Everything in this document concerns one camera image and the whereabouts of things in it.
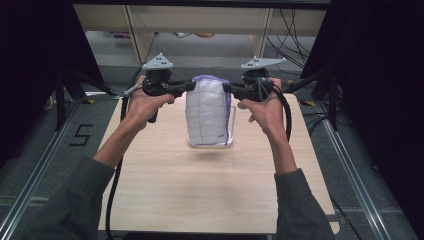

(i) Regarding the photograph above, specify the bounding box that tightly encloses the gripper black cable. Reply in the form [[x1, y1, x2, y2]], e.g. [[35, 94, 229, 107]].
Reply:
[[105, 67, 145, 240], [256, 77, 293, 142]]

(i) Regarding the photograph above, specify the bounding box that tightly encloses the black curtain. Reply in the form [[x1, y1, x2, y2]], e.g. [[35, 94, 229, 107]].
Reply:
[[0, 0, 105, 169], [299, 0, 424, 231]]

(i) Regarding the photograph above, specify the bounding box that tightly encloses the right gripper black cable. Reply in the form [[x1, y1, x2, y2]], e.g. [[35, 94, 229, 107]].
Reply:
[[256, 77, 293, 142]]

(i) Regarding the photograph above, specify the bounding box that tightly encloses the black metal stand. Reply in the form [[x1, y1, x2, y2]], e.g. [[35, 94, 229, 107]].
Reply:
[[54, 65, 118, 132], [283, 68, 342, 132]]

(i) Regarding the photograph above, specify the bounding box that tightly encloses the person's left hand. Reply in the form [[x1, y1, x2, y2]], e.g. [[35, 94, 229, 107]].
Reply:
[[126, 75, 176, 132]]

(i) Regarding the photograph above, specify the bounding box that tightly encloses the person's right hand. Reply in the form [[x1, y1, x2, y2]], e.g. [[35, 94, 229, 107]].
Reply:
[[237, 77, 287, 139]]

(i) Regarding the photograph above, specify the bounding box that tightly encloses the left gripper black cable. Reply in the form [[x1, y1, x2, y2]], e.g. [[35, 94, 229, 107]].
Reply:
[[105, 67, 145, 240]]

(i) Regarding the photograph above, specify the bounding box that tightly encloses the white cloth with purple trim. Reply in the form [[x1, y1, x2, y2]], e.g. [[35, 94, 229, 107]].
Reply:
[[185, 74, 233, 148]]

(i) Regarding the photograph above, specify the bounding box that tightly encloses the beige desk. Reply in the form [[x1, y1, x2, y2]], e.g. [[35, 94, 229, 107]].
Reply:
[[73, 3, 328, 66]]

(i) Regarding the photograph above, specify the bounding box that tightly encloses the white rack with handle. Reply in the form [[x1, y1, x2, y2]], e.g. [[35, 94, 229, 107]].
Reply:
[[186, 104, 238, 150]]

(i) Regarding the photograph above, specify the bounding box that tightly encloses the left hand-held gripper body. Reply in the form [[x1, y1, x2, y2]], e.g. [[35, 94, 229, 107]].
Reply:
[[141, 52, 178, 124]]

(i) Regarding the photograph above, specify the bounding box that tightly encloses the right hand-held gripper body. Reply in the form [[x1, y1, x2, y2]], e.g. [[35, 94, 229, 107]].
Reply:
[[240, 56, 288, 103]]

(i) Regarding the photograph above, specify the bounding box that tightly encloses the aluminium floor rail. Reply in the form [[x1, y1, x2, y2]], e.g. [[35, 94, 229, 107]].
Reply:
[[314, 99, 394, 240], [0, 98, 84, 240]]

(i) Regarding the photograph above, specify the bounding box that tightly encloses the bundle of black cables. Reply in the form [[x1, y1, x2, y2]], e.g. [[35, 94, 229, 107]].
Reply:
[[265, 8, 318, 76]]

